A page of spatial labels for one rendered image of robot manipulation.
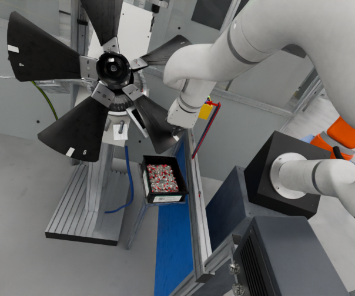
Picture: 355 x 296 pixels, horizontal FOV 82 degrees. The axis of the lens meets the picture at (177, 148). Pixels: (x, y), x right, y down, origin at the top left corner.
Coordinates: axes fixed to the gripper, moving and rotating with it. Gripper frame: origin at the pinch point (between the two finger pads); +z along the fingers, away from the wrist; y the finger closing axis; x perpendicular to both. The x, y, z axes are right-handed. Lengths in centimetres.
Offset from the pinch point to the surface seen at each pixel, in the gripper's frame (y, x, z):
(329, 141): -306, -171, 130
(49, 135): 42.1, 12.2, 5.2
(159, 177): -0.6, 11.0, 21.7
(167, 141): 1.9, 4.4, 2.2
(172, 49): 8.1, -30.1, -14.2
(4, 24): 107, -77, 35
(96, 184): 30, 1, 72
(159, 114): 7.1, -6.1, 0.0
